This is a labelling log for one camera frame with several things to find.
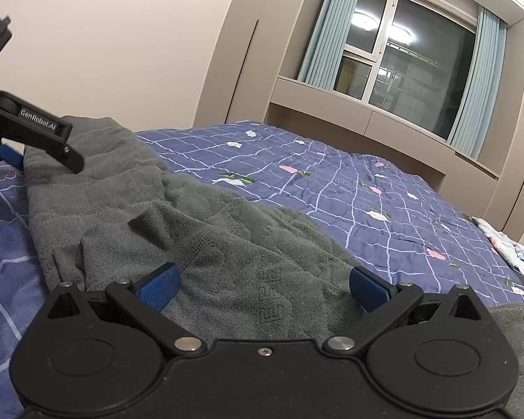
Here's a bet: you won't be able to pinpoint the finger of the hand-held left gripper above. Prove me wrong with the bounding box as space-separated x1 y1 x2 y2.
0 143 26 169
0 91 86 174

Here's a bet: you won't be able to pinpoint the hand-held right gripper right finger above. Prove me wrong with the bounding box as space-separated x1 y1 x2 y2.
322 266 490 357

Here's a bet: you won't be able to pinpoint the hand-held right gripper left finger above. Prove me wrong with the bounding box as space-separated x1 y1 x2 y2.
47 263 209 359

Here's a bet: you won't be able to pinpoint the grey fleece pants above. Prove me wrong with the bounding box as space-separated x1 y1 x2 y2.
24 116 524 419

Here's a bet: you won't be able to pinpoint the blue checked floral quilt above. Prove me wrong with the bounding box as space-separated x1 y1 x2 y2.
0 122 524 419

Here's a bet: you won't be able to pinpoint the light blue folded cloth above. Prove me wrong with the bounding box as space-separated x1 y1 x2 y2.
472 216 524 272

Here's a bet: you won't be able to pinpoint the beige window cabinet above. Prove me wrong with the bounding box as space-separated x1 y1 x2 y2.
266 76 501 193

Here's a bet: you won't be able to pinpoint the beige wardrobe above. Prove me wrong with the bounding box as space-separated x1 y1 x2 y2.
476 13 524 250
192 0 320 130

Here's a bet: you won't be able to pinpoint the window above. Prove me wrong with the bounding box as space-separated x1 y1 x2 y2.
332 0 479 141

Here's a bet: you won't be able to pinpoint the light blue curtain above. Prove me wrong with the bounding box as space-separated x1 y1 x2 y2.
297 0 368 84
447 6 508 160

